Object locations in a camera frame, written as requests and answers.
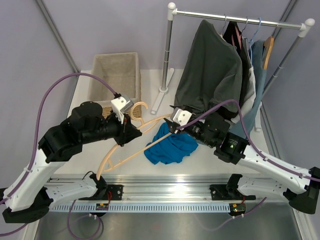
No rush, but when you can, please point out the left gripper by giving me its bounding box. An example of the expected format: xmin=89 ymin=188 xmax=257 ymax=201
xmin=81 ymin=110 xmax=143 ymax=147

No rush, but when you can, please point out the bright blue t shirt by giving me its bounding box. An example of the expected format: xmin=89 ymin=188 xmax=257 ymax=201
xmin=144 ymin=133 xmax=199 ymax=165

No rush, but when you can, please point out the light wooden hanger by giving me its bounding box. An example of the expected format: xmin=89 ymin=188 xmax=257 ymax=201
xmin=96 ymin=101 xmax=171 ymax=180

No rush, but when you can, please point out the dark grey t shirt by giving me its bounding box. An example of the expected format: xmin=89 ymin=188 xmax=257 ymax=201
xmin=174 ymin=20 xmax=245 ymax=114

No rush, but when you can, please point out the white plastic hanger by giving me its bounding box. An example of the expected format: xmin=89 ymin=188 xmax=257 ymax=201
xmin=220 ymin=14 xmax=227 ymax=38

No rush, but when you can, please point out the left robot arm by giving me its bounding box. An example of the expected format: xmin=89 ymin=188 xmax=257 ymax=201
xmin=0 ymin=101 xmax=142 ymax=224

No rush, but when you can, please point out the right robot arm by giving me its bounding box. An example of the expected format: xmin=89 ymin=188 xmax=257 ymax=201
xmin=165 ymin=109 xmax=320 ymax=215

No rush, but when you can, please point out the pink hanger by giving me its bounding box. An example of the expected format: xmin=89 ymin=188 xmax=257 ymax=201
xmin=231 ymin=22 xmax=243 ymax=50

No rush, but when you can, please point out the black t shirt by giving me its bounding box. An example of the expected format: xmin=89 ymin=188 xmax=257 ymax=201
xmin=223 ymin=21 xmax=249 ymax=107

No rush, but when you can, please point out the steel blue t shirt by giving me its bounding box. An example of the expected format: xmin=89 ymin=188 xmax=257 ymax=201
xmin=242 ymin=40 xmax=267 ymax=134

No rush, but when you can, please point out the brown wooden hanger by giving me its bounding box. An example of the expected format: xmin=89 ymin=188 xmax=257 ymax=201
xmin=263 ymin=36 xmax=275 ymax=70

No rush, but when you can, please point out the wicker laundry basket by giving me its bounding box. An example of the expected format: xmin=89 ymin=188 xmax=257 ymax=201
xmin=87 ymin=52 xmax=141 ymax=118

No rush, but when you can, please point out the metal clothes rack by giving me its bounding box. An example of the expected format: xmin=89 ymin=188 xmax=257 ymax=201
xmin=150 ymin=1 xmax=316 ymax=132

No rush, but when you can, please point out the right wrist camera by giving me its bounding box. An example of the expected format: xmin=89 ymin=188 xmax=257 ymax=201
xmin=170 ymin=107 xmax=193 ymax=126

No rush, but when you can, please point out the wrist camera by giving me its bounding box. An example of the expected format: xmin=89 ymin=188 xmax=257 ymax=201
xmin=110 ymin=95 xmax=134 ymax=122
xmin=170 ymin=107 xmax=193 ymax=126

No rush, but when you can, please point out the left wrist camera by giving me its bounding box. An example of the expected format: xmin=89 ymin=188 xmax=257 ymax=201
xmin=110 ymin=95 xmax=134 ymax=122

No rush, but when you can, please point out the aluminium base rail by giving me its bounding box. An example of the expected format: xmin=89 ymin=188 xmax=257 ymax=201
xmin=32 ymin=173 xmax=278 ymax=203

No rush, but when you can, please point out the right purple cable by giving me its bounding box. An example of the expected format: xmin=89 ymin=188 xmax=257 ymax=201
xmin=176 ymin=99 xmax=320 ymax=182

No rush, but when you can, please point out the purple cable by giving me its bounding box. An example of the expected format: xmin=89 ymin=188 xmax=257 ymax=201
xmin=176 ymin=99 xmax=320 ymax=182
xmin=0 ymin=72 xmax=121 ymax=237

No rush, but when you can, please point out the slotted cable duct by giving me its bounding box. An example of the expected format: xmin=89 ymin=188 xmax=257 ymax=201
xmin=50 ymin=201 xmax=231 ymax=213

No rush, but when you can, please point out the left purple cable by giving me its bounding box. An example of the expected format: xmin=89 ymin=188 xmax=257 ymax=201
xmin=0 ymin=72 xmax=121 ymax=237

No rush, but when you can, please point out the blue wire hanger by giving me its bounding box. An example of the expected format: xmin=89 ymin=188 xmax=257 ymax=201
xmin=247 ymin=17 xmax=262 ymax=66

